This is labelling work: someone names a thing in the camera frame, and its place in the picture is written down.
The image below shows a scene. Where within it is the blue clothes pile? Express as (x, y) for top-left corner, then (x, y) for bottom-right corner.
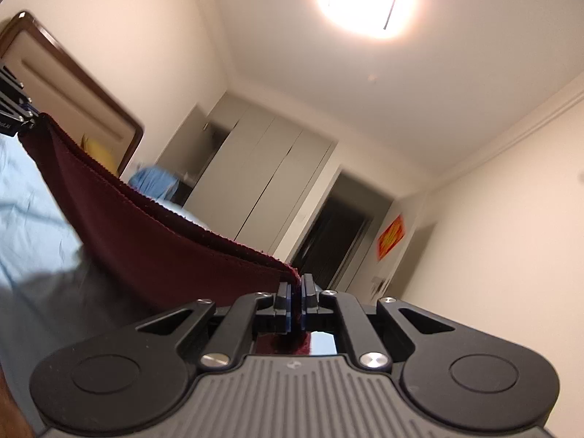
(128, 165), (179, 201)

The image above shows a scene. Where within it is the red fu door decoration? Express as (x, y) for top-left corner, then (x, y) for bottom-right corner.
(376, 215), (405, 261)

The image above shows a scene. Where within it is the brown padded headboard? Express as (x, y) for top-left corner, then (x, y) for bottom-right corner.
(1, 11), (143, 173)

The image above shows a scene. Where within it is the dark red knit sweater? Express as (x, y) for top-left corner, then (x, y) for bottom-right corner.
(18, 114), (301, 343)

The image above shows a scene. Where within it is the white bedroom door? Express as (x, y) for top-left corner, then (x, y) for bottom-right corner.
(347, 192), (435, 304)

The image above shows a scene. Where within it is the light blue cartoon bedspread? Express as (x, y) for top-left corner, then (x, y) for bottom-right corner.
(0, 133), (216, 420)

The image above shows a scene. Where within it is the mustard yellow pillow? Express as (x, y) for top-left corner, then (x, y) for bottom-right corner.
(81, 135), (119, 176)

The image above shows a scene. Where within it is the black door handle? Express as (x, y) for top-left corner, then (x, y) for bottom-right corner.
(371, 277), (387, 297)

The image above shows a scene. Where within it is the grey built-in wardrobe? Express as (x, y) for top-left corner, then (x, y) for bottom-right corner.
(156, 93), (335, 254)

